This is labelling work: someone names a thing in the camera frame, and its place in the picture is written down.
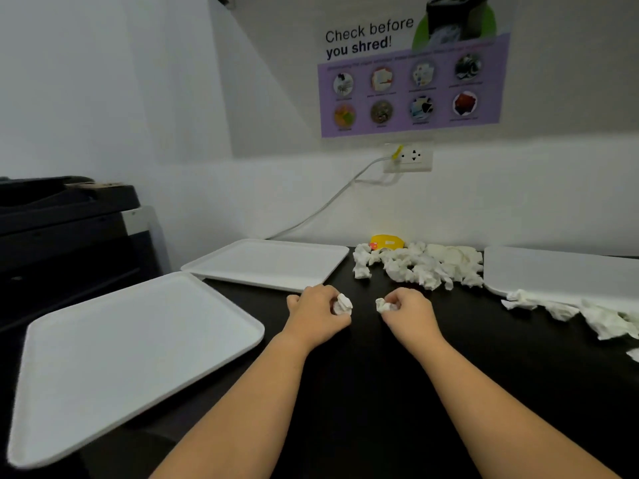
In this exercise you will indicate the person's right hand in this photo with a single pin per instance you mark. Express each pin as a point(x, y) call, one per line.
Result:
point(412, 319)

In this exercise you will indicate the person's left hand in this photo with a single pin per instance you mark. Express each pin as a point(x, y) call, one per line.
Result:
point(309, 319)

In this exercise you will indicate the person's left fingers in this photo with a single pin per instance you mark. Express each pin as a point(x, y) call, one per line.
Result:
point(333, 311)

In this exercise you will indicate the person's right fingers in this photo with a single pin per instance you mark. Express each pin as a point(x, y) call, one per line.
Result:
point(392, 306)

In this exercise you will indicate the small white tissue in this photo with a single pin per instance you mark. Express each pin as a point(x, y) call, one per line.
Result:
point(343, 304)
point(385, 306)

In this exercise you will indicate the person's left forearm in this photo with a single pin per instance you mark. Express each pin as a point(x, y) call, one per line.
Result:
point(234, 414)

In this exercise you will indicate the person's right forearm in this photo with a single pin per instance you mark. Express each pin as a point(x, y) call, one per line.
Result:
point(504, 414)

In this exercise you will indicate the pile of crumpled white tissues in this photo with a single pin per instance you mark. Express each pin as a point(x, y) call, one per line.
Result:
point(424, 266)

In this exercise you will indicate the yellow plastic object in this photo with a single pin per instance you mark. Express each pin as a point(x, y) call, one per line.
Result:
point(387, 241)

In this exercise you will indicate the row of crumpled white tissues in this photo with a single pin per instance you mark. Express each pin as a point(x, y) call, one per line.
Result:
point(584, 314)

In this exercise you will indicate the large white plastic tray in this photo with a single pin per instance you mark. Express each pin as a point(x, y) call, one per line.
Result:
point(130, 364)

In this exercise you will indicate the black printer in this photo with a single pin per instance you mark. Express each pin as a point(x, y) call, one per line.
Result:
point(65, 244)

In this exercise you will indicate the white wall power outlet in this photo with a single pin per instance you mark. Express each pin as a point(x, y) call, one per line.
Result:
point(408, 157)

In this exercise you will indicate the purple and white wall poster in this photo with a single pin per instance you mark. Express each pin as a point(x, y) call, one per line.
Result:
point(414, 69)

